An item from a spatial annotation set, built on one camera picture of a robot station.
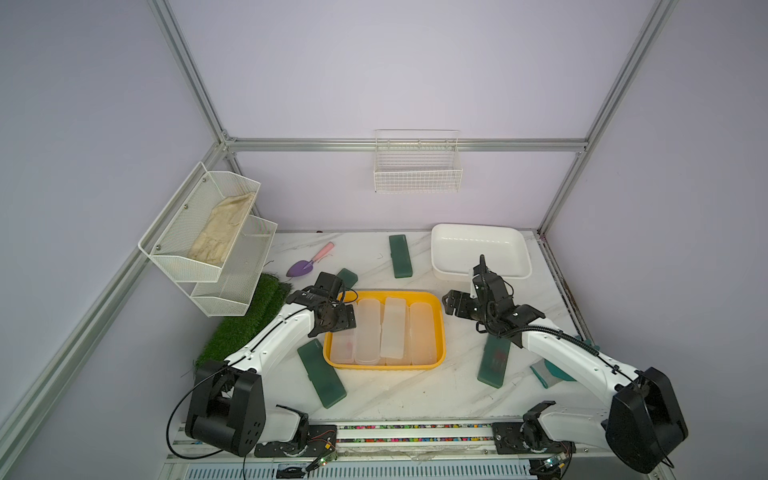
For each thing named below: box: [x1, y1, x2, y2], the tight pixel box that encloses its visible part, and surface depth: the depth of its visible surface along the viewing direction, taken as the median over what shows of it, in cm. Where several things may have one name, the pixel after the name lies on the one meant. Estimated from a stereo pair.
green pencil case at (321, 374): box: [297, 339, 347, 409], surface depth 83 cm
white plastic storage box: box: [431, 223, 532, 281], surface depth 116 cm
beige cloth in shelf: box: [188, 192, 256, 265], surface depth 81 cm
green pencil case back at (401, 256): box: [389, 234, 413, 279], surface depth 113 cm
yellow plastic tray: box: [323, 290, 447, 371], surface depth 86 cm
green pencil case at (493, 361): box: [477, 333, 511, 389], surface depth 86 cm
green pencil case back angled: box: [336, 268, 358, 292], surface depth 109 cm
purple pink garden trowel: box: [286, 242, 335, 277], surface depth 112 cm
